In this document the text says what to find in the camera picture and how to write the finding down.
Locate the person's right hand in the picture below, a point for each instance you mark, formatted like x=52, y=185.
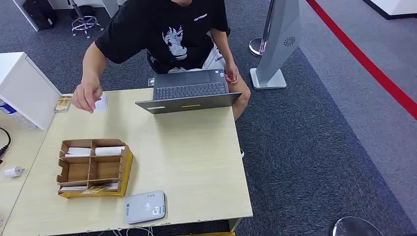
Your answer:
x=86, y=96

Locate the person's left hand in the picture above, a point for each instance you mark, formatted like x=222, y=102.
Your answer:
x=232, y=73

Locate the white ID card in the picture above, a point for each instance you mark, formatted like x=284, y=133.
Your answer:
x=102, y=103

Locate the yellow printed room key card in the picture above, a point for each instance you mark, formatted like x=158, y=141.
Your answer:
x=96, y=189

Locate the person's right forearm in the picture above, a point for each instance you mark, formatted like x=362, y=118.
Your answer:
x=91, y=68

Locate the person's left forearm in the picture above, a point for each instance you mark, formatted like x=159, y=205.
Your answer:
x=224, y=49

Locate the hotel card with yellow picture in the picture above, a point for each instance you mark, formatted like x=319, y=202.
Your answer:
x=62, y=104

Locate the white card stack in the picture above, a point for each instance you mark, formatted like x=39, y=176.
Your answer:
x=109, y=150
x=79, y=151

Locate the person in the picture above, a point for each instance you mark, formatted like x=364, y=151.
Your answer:
x=182, y=19

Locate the wooden card organiser box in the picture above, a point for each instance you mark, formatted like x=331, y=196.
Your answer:
x=107, y=169

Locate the person's white shoe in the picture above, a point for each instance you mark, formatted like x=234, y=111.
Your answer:
x=242, y=153

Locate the grey white card reader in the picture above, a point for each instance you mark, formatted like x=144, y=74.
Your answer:
x=143, y=208

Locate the dark grey laptop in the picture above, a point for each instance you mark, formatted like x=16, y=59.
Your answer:
x=189, y=89

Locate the white cabinet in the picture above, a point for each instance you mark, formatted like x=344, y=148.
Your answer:
x=26, y=88

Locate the silver kiosk stand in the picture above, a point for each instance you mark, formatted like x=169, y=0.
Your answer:
x=280, y=32

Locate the silver floor socket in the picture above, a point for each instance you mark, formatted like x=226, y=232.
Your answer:
x=151, y=82

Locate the clear bottle with blue label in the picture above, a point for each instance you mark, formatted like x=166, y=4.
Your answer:
x=9, y=110

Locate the chrome stool base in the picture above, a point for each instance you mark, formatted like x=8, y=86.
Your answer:
x=75, y=8

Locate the white office desk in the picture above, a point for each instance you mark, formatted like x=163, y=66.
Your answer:
x=110, y=6

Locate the black bag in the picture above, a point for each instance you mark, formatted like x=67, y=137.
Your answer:
x=39, y=13

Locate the white power adapter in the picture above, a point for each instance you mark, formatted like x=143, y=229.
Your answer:
x=12, y=172

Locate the yellow box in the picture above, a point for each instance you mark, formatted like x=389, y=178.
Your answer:
x=208, y=234

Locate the white platform with black edge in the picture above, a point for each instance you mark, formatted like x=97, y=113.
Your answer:
x=397, y=6

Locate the chrome round dome base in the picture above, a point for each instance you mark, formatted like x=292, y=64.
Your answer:
x=355, y=228

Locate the chrome stanchion post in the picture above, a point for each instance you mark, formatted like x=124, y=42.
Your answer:
x=257, y=45

